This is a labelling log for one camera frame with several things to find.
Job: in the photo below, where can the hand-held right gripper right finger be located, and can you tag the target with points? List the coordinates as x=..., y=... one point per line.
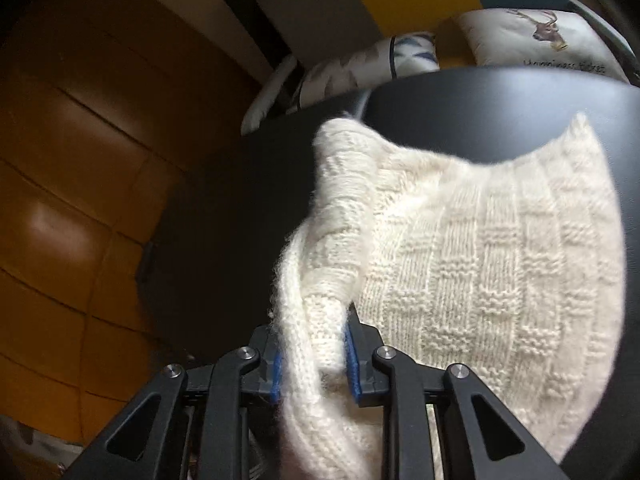
x=352, y=370

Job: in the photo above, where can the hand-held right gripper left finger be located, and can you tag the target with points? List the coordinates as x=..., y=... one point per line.
x=275, y=375

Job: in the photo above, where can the cream knit sweater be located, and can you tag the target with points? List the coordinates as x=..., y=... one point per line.
x=475, y=260

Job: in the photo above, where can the grey patterned cloth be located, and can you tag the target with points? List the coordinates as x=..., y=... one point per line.
x=25, y=445

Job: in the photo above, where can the brown wooden wardrobe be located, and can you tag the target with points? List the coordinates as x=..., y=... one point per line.
x=75, y=185

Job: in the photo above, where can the white grey patterned pillow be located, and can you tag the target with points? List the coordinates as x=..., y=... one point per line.
x=345, y=72

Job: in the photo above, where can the black upright panel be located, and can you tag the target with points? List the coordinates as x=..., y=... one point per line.
x=250, y=15

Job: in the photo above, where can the deer print pillow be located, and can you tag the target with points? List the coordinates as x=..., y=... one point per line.
x=500, y=40

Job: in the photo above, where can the grey yellow teal sofa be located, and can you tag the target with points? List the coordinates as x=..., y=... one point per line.
x=320, y=5

